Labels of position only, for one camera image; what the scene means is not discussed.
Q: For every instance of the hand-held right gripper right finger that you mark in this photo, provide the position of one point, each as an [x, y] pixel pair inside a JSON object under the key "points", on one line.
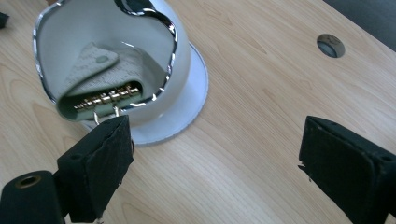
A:
{"points": [[348, 174]]}

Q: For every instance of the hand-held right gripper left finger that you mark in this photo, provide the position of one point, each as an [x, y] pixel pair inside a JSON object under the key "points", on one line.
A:
{"points": [[96, 168]]}

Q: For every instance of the white bowl with silver rim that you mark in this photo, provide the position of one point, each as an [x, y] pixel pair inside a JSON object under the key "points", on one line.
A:
{"points": [[180, 65]]}

